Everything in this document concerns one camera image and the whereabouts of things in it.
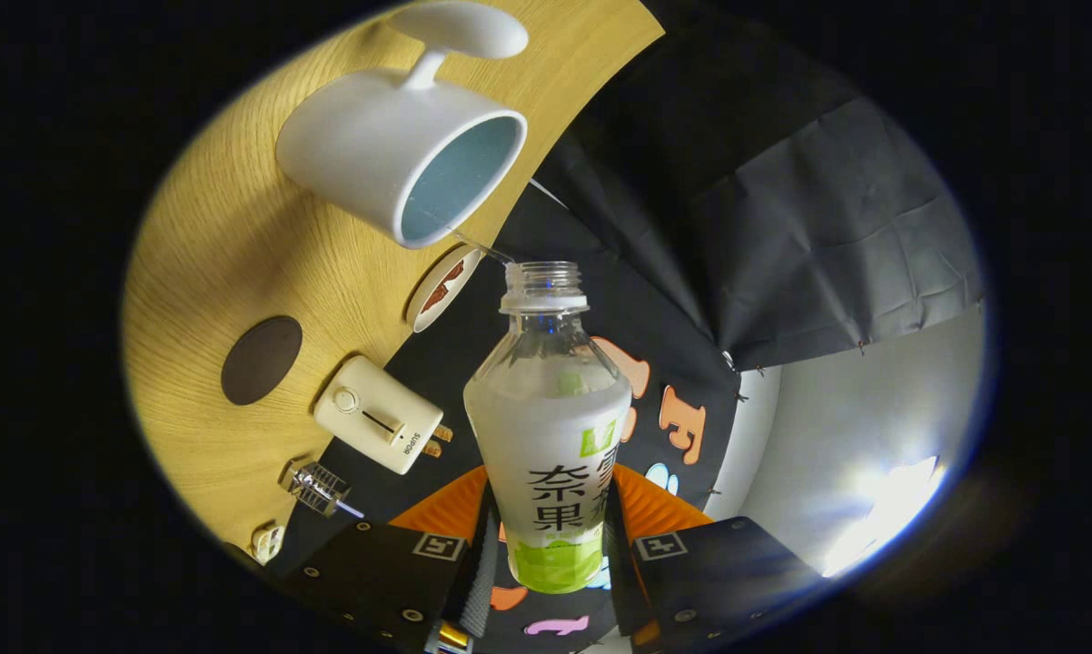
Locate clear wire straw holder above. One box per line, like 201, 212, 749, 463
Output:
283, 461, 342, 519

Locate black backdrop cloth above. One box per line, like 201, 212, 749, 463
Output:
264, 0, 988, 654

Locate clear juice bottle white label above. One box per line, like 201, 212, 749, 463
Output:
462, 261, 633, 595

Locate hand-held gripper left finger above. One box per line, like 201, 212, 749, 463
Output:
278, 465, 501, 654

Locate dark brown round coaster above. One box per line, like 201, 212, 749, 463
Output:
221, 315, 303, 406

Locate small white dish dark beans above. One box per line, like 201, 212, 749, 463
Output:
249, 522, 286, 564

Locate white plate with red dates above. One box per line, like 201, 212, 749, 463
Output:
406, 243, 485, 333

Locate cream toaster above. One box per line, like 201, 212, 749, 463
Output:
313, 354, 445, 475

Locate large ceiling light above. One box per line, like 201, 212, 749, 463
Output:
823, 454, 947, 578

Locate white cup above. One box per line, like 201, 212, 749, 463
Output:
275, 2, 531, 250

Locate wooden table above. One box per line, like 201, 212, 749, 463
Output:
121, 0, 665, 564

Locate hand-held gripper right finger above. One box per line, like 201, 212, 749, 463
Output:
605, 463, 824, 650

